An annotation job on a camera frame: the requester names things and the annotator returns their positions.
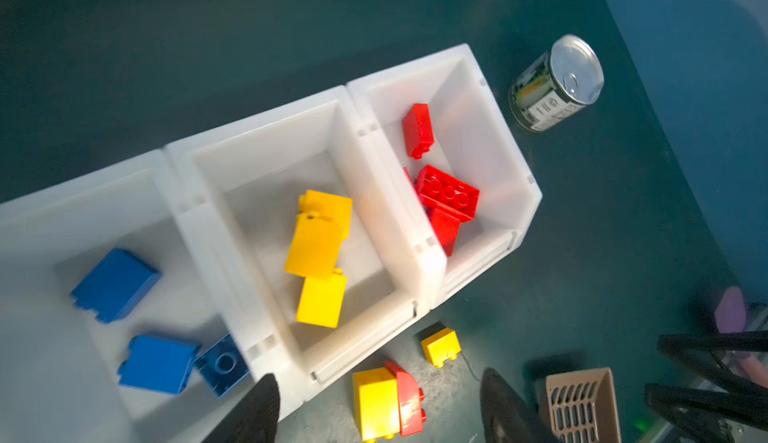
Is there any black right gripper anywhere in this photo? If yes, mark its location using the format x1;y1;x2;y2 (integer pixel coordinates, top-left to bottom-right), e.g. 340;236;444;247
644;331;767;442

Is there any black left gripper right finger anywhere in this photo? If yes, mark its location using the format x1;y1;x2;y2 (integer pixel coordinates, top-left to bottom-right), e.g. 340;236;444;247
480;368;558;443

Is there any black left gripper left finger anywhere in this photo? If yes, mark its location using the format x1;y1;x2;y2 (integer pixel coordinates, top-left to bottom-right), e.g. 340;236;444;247
203;374;281;443

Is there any blue small lego brick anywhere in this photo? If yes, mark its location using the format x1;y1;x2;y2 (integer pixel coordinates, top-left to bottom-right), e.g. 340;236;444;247
194;335;250;398

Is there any red lego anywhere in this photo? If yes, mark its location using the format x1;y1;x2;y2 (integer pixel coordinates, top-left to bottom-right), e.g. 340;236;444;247
385;361;427;437
402;104;435;160

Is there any small yellow lego brick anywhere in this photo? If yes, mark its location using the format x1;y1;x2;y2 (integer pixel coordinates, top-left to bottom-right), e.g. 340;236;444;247
421;328;462;369

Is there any yellow large lego brick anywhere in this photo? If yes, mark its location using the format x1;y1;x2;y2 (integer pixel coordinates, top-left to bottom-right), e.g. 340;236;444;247
353;368;400;442

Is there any red lego brick small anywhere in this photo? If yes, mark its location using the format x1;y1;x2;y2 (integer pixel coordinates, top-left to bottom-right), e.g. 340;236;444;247
426;208;461;257

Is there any red tall lego brick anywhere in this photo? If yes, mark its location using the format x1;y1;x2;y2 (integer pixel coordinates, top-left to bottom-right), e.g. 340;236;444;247
415;165;480;223

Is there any brown slotted scoop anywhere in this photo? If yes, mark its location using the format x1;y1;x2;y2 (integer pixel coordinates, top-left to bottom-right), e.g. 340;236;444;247
538;367;622;443

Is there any purple pink spatula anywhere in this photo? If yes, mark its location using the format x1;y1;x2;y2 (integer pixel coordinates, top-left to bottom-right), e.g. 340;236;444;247
714;286;767;388

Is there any white left sorting bin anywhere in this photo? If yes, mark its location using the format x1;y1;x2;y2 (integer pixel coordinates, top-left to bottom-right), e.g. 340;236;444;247
1;150;257;442

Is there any white sorting bin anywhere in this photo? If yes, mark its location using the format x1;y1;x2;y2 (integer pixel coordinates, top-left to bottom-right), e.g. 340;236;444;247
165;87;446;411
1;150;257;442
346;44;542;308

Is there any white middle sorting bin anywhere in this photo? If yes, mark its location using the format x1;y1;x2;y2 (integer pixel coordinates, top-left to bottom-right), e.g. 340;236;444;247
165;87;446;411

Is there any white right sorting bin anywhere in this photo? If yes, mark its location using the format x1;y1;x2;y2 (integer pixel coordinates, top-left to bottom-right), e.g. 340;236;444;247
346;44;542;308

